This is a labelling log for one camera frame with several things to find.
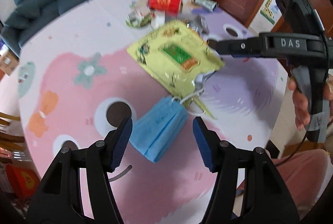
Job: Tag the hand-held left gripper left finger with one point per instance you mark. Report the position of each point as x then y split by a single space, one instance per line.
121 146

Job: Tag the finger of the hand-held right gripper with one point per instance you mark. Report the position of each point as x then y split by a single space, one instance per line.
234 46

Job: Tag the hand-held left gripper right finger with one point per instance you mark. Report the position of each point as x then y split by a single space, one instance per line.
204 146

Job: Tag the blue face mask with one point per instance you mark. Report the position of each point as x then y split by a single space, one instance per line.
158 133

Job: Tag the grey wrapper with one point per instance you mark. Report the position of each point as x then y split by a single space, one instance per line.
199 25

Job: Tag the yellow green snack bag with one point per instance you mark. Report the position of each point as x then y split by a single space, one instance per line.
169 62

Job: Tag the person's right hand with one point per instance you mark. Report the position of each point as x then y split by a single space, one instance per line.
299 107

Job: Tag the green white wrapper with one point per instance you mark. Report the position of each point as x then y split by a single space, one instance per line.
205 4

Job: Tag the plain wooden door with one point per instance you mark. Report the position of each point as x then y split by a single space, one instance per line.
322 0

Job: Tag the printed cartoon tablecloth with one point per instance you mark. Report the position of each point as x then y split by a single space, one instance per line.
78 99

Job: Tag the white crumpled paper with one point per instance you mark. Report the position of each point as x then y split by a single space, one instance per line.
158 21

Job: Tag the red cardboard box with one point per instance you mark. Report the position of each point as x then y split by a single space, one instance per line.
164 2

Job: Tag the red orange carton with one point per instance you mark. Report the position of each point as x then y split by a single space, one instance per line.
24 179

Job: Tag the person's pink trousers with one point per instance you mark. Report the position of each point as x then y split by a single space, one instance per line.
307 177

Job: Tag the wooden chair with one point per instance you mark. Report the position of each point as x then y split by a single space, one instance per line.
10 139

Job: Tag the brown cardboard box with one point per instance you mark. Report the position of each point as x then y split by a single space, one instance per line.
7 62

